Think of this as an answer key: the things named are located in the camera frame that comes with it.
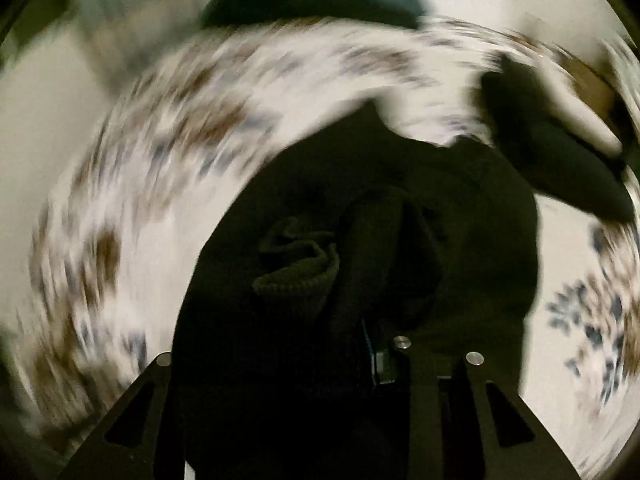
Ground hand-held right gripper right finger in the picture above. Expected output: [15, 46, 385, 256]
[361, 320, 581, 480]

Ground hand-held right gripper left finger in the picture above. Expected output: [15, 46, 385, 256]
[60, 353, 186, 480]

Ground black sweater with lion print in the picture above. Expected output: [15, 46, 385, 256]
[170, 102, 541, 480]

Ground folded black clothes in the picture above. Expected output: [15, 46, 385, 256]
[480, 55, 636, 223]

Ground floral bed blanket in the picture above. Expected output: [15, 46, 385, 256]
[10, 15, 640, 480]

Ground grey-green curtain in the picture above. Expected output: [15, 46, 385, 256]
[65, 0, 221, 81]

